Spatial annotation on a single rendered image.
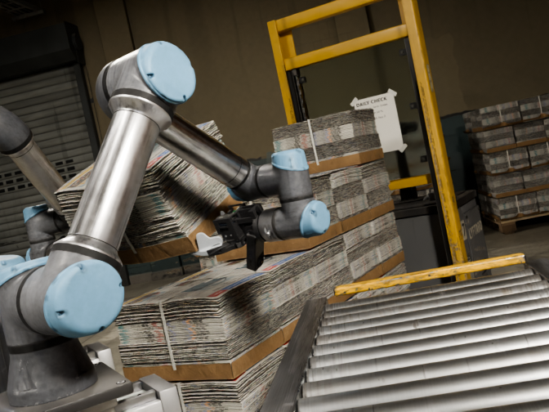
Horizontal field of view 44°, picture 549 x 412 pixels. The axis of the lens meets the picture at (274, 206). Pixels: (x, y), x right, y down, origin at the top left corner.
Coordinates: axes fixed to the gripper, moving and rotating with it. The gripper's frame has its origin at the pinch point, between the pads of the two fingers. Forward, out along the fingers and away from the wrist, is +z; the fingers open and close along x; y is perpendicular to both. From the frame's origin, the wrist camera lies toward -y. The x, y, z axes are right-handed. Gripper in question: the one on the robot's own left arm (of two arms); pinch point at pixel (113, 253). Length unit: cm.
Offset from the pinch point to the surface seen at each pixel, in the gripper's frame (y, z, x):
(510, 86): -226, -102, 702
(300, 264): -37, 23, 43
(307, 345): -6, 79, -32
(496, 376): -2, 117, -44
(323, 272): -49, 20, 56
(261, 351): -40.4, 27.0, 6.1
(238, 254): -34, -5, 49
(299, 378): 0, 88, -47
